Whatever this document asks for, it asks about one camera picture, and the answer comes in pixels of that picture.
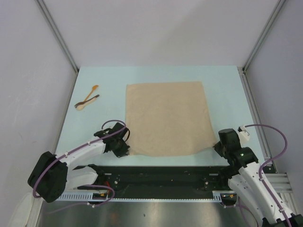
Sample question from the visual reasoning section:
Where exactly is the beige cloth napkin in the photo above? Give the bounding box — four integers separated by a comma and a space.
125, 81, 216, 157

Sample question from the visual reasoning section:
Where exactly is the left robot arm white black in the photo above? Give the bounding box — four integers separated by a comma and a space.
27, 120, 131, 203

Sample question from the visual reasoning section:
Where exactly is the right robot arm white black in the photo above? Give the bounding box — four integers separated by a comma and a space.
214, 126, 303, 227

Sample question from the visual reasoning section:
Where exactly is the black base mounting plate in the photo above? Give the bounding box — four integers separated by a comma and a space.
91, 165, 230, 195

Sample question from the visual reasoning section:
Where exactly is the light wooden spoon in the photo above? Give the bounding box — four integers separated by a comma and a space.
76, 97, 97, 111

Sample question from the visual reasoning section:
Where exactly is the orange wooden spoon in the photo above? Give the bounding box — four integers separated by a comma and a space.
84, 85, 99, 101

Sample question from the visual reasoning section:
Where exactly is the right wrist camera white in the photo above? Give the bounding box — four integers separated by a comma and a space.
238, 125, 250, 145

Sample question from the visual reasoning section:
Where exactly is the white slotted cable duct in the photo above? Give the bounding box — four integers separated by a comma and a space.
56, 190, 237, 202

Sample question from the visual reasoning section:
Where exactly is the front aluminium cross rail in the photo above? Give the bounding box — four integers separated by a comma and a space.
266, 174, 293, 193

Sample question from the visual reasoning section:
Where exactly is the right aluminium table rail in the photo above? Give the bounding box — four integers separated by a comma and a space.
237, 67, 272, 161

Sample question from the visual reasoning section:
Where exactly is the right aluminium frame post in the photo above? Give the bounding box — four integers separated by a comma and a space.
242, 0, 288, 72

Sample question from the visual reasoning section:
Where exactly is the aluminium frame post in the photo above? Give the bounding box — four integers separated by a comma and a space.
242, 0, 288, 72
34, 0, 79, 73

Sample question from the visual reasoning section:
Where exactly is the left aluminium frame post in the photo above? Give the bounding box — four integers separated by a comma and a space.
34, 0, 79, 73

